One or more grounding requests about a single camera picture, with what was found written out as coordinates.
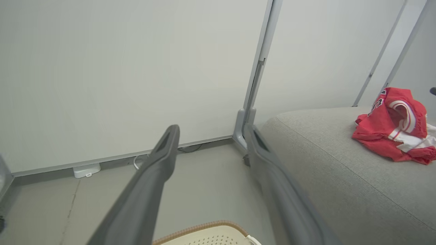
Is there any white floor cable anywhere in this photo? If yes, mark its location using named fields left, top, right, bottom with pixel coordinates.
left=133, top=154, right=150, bottom=170

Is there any red garment with white bands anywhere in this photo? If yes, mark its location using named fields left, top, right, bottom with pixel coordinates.
left=352, top=124, right=436, bottom=166

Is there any red jersey with black print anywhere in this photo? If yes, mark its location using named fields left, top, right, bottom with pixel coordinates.
left=354, top=87, right=428, bottom=138

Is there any grey fabric sofa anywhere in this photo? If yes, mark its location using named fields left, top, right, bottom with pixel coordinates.
left=258, top=107, right=436, bottom=245

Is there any thin black floor cable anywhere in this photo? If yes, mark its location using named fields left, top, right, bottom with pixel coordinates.
left=177, top=144, right=203, bottom=153

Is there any wide white partition panel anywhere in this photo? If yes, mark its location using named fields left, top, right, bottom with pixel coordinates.
left=0, top=0, right=284, bottom=178

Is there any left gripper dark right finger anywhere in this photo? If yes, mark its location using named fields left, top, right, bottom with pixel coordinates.
left=244, top=124, right=341, bottom=245

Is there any cream plastic laundry basket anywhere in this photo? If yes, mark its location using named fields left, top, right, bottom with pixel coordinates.
left=152, top=220, right=262, bottom=245

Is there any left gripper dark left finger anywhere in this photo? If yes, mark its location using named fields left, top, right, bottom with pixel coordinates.
left=87, top=124, right=181, bottom=245

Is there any white power adapter box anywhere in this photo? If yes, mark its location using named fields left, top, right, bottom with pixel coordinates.
left=73, top=163, right=102, bottom=179

